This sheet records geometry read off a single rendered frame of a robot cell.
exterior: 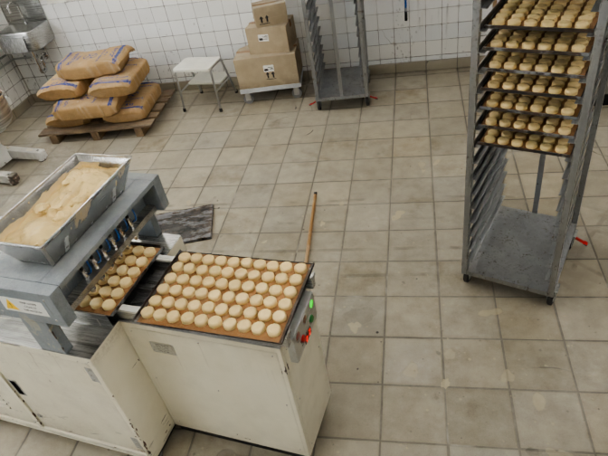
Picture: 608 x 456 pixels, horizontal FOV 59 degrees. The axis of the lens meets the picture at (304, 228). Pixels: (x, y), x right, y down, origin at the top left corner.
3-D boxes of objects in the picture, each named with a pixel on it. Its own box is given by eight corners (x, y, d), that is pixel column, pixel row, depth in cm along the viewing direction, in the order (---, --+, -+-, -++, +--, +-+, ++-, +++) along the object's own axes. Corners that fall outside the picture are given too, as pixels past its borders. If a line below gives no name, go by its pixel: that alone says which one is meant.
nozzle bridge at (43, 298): (21, 346, 210) (-25, 284, 189) (122, 228, 262) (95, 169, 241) (89, 360, 199) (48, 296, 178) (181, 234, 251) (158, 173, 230)
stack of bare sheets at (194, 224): (213, 205, 414) (213, 203, 412) (212, 238, 382) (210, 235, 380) (137, 220, 415) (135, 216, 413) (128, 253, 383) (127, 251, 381)
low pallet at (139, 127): (42, 145, 543) (37, 135, 536) (77, 108, 604) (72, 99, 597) (154, 135, 522) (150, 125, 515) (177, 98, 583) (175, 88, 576)
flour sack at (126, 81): (133, 98, 502) (126, 81, 492) (90, 103, 508) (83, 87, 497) (154, 67, 557) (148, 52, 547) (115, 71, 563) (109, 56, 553)
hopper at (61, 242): (-5, 269, 194) (-24, 239, 186) (88, 180, 234) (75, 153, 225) (59, 278, 185) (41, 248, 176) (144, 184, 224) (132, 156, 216)
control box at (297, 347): (289, 362, 202) (283, 337, 194) (309, 314, 219) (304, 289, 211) (299, 363, 201) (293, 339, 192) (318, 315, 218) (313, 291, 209)
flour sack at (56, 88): (78, 102, 515) (71, 86, 504) (40, 105, 523) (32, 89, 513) (109, 71, 569) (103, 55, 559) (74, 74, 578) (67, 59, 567)
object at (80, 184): (-8, 253, 191) (-17, 240, 187) (83, 169, 229) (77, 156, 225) (51, 261, 182) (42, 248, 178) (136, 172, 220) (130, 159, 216)
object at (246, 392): (178, 434, 265) (110, 311, 210) (209, 376, 290) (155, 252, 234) (313, 468, 242) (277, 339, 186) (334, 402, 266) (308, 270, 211)
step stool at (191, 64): (238, 91, 571) (228, 50, 543) (222, 112, 539) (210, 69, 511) (201, 92, 585) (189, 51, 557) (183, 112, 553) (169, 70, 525)
